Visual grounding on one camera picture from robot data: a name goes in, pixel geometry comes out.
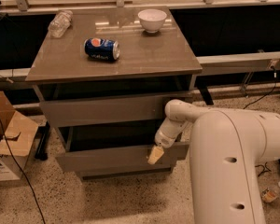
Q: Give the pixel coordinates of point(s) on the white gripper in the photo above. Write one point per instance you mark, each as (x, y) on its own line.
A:
(161, 139)

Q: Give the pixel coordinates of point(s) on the grey top drawer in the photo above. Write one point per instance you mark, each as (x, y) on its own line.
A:
(112, 109)

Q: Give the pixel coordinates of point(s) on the plastic bottle on floor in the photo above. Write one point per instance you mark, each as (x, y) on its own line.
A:
(271, 193)

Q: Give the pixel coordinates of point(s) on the cardboard box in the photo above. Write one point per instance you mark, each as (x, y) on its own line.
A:
(17, 135)

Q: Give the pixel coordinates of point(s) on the blue pepsi can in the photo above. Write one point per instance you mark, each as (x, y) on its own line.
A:
(102, 49)

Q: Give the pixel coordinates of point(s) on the grey bottom drawer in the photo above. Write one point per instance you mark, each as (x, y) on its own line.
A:
(129, 170)

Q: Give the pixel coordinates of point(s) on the grey drawer cabinet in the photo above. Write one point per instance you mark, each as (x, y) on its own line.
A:
(103, 87)

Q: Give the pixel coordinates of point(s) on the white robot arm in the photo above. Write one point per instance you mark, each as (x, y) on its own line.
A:
(225, 145)

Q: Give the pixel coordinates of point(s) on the grey drawer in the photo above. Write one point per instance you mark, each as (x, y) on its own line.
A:
(112, 109)
(99, 147)
(129, 170)

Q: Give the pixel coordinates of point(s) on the black stand leg left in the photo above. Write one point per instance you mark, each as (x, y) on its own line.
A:
(41, 151)

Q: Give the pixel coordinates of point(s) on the white ceramic bowl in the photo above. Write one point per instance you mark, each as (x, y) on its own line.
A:
(152, 19)

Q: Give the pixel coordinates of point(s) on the clear plastic bottle on cabinet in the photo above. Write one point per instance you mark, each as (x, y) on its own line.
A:
(60, 23)

